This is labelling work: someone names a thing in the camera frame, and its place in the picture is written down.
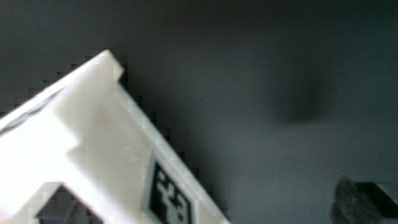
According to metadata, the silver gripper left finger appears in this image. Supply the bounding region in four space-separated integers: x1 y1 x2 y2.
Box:
36 185 103 224

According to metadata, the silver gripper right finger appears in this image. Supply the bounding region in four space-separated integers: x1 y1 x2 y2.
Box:
331 176 398 224

